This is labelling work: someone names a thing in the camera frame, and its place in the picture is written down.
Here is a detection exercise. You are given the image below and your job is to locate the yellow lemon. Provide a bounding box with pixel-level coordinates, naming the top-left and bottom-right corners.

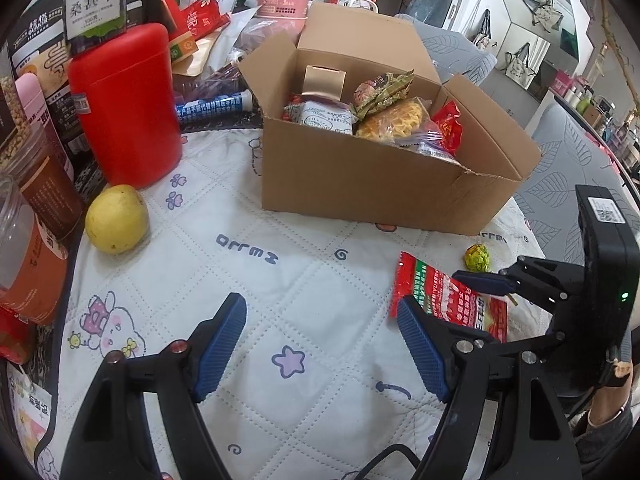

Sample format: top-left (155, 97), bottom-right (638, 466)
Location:
top-left (85, 184), bottom-right (150, 254)

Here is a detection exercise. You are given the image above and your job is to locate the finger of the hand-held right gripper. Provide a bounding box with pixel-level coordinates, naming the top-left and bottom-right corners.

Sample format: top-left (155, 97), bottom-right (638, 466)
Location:
top-left (451, 254), bottom-right (586, 311)

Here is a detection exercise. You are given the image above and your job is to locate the blue white tube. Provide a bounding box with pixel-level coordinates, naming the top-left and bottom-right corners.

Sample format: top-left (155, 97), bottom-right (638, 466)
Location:
top-left (175, 89), bottom-right (256, 123)

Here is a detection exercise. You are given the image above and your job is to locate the pink lidded container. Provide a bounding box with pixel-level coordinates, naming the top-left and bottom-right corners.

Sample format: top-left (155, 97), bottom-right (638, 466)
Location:
top-left (256, 0), bottom-right (311, 18)

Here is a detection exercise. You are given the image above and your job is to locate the pack of dark sticks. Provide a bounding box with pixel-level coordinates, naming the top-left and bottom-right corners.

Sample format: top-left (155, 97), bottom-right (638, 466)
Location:
top-left (175, 57), bottom-right (251, 106)

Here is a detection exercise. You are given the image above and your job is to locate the tall jar brown label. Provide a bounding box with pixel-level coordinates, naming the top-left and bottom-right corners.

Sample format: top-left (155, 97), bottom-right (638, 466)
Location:
top-left (0, 72), bottom-right (31, 166)

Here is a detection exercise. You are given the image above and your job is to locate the clear waffle packet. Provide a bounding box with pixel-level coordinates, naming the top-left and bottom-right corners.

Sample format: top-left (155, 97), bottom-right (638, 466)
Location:
top-left (355, 99), bottom-right (432, 145)

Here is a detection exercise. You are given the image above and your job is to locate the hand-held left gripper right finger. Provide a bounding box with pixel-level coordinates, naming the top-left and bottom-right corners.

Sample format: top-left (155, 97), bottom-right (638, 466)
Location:
top-left (396, 295), bottom-right (583, 480)

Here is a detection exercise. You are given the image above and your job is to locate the silver purple snack packet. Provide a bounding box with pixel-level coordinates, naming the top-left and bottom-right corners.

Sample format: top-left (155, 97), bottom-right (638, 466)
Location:
top-left (410, 135), bottom-right (461, 166)

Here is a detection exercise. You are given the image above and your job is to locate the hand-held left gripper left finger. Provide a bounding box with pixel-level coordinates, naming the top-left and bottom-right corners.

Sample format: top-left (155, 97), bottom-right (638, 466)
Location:
top-left (59, 291), bottom-right (248, 480)

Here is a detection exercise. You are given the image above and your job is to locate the clear jar dark green label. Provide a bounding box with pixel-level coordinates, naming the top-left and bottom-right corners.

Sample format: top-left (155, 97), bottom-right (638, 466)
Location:
top-left (62, 0), bottom-right (131, 56)

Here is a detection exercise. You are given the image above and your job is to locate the black-lid jar red label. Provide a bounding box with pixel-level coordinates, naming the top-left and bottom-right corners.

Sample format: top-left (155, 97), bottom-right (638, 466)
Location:
top-left (0, 305), bottom-right (40, 367)

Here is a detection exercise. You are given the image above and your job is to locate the red pouch white print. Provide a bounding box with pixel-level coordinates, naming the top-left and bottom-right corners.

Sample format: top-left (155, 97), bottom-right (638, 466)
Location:
top-left (162, 0), bottom-right (233, 61)

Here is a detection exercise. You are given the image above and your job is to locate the brown cardboard box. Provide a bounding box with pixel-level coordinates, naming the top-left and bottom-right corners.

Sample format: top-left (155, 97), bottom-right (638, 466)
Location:
top-left (237, 1), bottom-right (543, 237)

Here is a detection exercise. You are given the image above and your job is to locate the short jar brown label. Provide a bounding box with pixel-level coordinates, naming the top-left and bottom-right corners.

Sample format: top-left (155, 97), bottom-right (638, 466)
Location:
top-left (12, 127), bottom-right (85, 247)

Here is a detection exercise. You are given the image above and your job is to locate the white tote bag black print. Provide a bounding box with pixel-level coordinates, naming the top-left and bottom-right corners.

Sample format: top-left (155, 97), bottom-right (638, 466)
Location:
top-left (505, 42), bottom-right (543, 88)
top-left (472, 10), bottom-right (493, 51)
top-left (520, 0), bottom-right (561, 31)

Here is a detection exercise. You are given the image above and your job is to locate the large black pouch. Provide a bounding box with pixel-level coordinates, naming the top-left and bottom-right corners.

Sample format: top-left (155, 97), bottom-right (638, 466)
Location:
top-left (7, 0), bottom-right (168, 201)

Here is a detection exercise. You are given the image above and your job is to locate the white line-drawing snack packet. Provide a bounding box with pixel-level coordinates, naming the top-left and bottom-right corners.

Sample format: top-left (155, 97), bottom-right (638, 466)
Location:
top-left (284, 100), bottom-right (358, 136)

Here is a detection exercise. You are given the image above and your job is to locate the white sachet green print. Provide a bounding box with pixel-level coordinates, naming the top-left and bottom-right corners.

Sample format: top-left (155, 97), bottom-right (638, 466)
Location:
top-left (7, 365), bottom-right (53, 461)

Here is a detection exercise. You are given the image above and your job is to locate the kraft paper pouch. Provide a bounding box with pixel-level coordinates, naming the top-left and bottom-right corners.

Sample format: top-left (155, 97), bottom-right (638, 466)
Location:
top-left (167, 30), bottom-right (221, 76)

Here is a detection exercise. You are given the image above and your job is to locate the red packet gold lattice print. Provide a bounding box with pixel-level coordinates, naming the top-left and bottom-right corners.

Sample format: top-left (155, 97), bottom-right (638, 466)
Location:
top-left (430, 100), bottom-right (463, 156)

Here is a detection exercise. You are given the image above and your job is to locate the red green packet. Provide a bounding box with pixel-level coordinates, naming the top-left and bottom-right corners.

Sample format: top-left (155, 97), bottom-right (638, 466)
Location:
top-left (391, 251), bottom-right (509, 344)

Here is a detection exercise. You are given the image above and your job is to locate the green lollipop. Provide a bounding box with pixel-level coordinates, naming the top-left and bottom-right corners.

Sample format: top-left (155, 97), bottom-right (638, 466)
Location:
top-left (464, 244), bottom-right (518, 306)

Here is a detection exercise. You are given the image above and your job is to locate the white quilted cartoon tablecloth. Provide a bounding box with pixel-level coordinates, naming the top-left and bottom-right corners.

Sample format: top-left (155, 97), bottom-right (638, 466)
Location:
top-left (35, 127), bottom-right (556, 480)

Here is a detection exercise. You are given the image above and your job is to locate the thin black cable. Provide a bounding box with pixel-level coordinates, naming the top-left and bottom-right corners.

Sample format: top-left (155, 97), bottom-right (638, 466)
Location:
top-left (350, 442), bottom-right (428, 480)

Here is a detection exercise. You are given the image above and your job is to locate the green brown snack packet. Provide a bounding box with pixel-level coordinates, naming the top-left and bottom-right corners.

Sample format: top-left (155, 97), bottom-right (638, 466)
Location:
top-left (352, 71), bottom-right (416, 120)

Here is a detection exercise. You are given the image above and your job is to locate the person's right forearm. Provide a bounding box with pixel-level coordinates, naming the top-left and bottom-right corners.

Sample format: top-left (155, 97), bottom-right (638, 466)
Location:
top-left (572, 360), bottom-right (637, 467)

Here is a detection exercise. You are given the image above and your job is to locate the chair with grey leaf cover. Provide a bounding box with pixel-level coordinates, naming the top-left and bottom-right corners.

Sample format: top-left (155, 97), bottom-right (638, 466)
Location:
top-left (395, 12), bottom-right (498, 86)
top-left (512, 102), bottom-right (640, 266)

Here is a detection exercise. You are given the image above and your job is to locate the pink bottle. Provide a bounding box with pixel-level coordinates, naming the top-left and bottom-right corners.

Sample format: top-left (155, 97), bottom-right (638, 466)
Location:
top-left (14, 75), bottom-right (51, 161)

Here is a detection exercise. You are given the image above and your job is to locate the red plastic canister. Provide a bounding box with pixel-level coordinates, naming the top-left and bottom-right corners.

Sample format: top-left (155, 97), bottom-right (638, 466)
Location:
top-left (67, 22), bottom-right (183, 190)

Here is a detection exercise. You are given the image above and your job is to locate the open jar orange label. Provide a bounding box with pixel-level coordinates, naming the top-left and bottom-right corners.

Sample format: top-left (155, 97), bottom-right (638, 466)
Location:
top-left (0, 172), bottom-right (71, 327)

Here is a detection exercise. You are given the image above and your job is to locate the gold paper box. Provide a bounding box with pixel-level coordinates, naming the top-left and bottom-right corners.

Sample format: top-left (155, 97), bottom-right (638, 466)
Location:
top-left (301, 65), bottom-right (347, 101)

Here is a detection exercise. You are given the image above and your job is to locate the shelf with small bottles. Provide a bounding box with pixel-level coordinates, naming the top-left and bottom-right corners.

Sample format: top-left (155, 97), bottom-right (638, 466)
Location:
top-left (550, 70), bottom-right (640, 161)

